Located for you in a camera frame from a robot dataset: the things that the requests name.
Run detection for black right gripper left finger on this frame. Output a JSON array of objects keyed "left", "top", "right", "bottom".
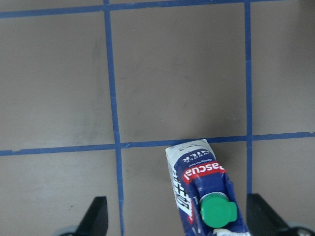
[{"left": 75, "top": 196, "right": 108, "bottom": 236}]

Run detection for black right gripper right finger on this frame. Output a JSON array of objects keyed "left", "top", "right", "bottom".
[{"left": 247, "top": 194, "right": 290, "bottom": 236}]

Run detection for blue white milk carton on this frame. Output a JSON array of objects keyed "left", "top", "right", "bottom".
[{"left": 165, "top": 139, "right": 250, "bottom": 236}]

